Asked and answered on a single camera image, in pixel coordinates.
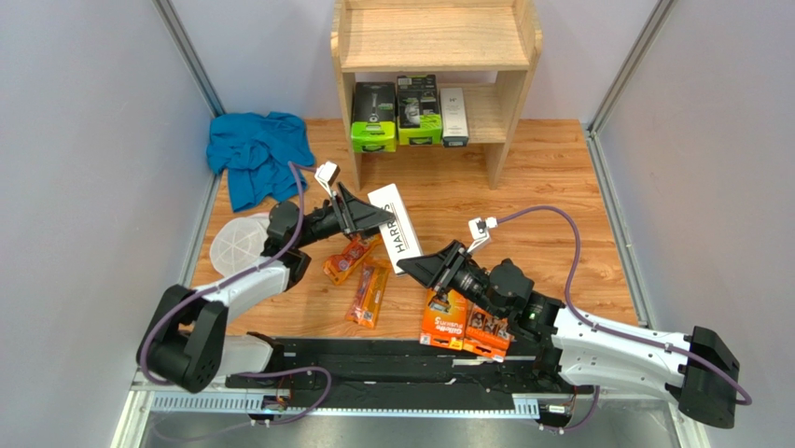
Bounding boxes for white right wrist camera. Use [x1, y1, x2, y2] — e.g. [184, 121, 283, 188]
[467, 217, 498, 254]

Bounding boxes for wooden two-tier shelf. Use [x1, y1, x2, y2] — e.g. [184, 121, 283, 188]
[330, 0, 543, 189]

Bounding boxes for green black razor box right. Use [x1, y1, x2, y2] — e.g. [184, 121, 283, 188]
[397, 75, 442, 146]

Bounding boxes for orange Gillette cartridge box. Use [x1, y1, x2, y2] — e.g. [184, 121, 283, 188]
[463, 305, 513, 362]

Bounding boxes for tall white razor box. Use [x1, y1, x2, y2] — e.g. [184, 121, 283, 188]
[439, 88, 469, 147]

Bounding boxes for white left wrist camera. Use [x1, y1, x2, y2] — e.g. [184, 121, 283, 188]
[314, 161, 341, 198]

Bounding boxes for orange Gillette Fusion5 razor box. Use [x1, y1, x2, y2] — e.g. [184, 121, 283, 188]
[419, 290, 467, 351]

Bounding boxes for green black razor box left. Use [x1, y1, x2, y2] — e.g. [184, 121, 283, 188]
[350, 82, 398, 153]

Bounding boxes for white Harry's razor box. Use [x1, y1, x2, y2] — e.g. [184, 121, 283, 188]
[368, 184, 424, 276]

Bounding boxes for blue crumpled cloth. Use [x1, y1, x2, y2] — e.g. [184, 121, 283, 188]
[206, 112, 315, 213]

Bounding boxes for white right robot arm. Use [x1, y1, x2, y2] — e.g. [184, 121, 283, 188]
[397, 241, 740, 429]

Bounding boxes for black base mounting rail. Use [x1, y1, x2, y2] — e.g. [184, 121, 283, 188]
[148, 335, 597, 424]

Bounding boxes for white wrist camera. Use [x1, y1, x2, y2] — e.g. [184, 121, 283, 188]
[314, 161, 341, 198]
[467, 217, 498, 254]

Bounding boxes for green black razor box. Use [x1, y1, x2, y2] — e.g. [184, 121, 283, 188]
[397, 75, 442, 146]
[350, 82, 398, 153]

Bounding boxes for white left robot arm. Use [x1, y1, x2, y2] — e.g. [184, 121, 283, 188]
[137, 185, 395, 393]

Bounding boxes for white round mesh lid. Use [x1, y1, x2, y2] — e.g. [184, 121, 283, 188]
[209, 213, 270, 277]

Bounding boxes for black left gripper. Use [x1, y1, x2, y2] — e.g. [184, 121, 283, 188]
[294, 183, 395, 250]

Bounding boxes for long orange Bic razor bag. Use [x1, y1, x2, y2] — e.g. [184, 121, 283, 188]
[345, 258, 392, 329]

